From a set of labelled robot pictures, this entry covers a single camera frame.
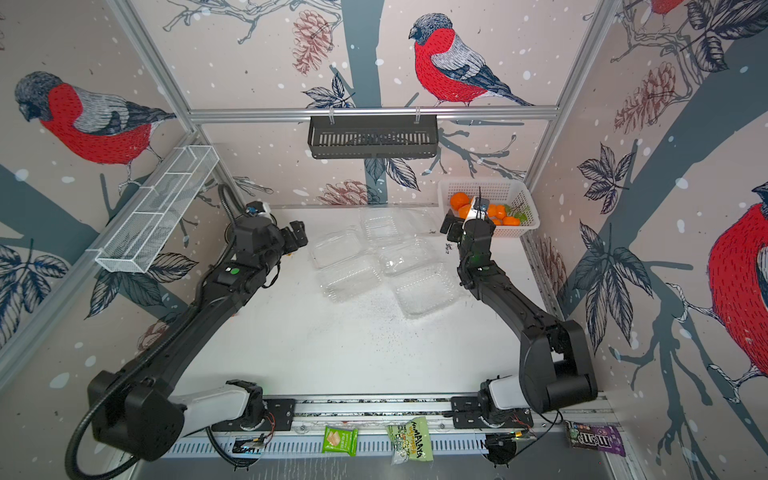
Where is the large orange container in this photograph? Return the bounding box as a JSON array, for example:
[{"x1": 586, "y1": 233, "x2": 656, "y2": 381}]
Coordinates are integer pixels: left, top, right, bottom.
[{"x1": 449, "y1": 192, "x2": 471, "y2": 211}]

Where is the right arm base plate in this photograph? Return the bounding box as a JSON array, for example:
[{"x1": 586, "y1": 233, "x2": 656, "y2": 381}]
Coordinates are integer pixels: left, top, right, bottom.
[{"x1": 450, "y1": 394, "x2": 533, "y2": 430}]

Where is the clear plastic container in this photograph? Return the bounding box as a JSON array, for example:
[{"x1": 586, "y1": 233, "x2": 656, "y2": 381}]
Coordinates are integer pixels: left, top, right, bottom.
[
  {"x1": 360, "y1": 208, "x2": 437, "y2": 277},
  {"x1": 310, "y1": 228, "x2": 382, "y2": 303},
  {"x1": 390, "y1": 262, "x2": 462, "y2": 318}
]

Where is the white plastic basket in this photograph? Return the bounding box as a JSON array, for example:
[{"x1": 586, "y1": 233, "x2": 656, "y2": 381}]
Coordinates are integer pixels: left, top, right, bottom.
[{"x1": 438, "y1": 177, "x2": 540, "y2": 238}]

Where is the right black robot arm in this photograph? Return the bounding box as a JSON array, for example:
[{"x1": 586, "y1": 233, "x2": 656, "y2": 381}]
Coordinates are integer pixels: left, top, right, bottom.
[{"x1": 441, "y1": 194, "x2": 598, "y2": 425}]

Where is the black hanging wire basket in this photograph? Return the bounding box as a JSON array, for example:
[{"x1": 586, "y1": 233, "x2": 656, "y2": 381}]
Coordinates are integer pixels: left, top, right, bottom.
[{"x1": 307, "y1": 115, "x2": 439, "y2": 160}]

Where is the purple candy bag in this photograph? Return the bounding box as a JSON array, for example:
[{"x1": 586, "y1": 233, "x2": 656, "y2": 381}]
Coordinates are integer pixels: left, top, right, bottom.
[{"x1": 565, "y1": 420, "x2": 626, "y2": 457}]

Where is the white wire mesh shelf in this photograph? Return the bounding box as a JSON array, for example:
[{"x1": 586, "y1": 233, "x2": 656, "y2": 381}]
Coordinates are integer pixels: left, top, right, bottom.
[{"x1": 95, "y1": 145, "x2": 220, "y2": 273}]

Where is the green snack packet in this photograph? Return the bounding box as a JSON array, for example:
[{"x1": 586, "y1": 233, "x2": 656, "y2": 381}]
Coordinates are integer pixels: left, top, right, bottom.
[{"x1": 321, "y1": 426, "x2": 358, "y2": 457}]

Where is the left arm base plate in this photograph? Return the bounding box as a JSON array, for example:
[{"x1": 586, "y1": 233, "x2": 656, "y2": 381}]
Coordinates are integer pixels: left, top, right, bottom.
[{"x1": 211, "y1": 398, "x2": 296, "y2": 433}]

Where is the green white snack bag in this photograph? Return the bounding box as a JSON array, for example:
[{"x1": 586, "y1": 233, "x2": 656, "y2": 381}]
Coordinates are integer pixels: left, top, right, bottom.
[{"x1": 386, "y1": 417, "x2": 434, "y2": 465}]

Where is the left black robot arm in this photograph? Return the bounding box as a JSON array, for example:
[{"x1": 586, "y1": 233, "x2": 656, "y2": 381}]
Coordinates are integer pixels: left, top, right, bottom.
[{"x1": 64, "y1": 203, "x2": 308, "y2": 479}]

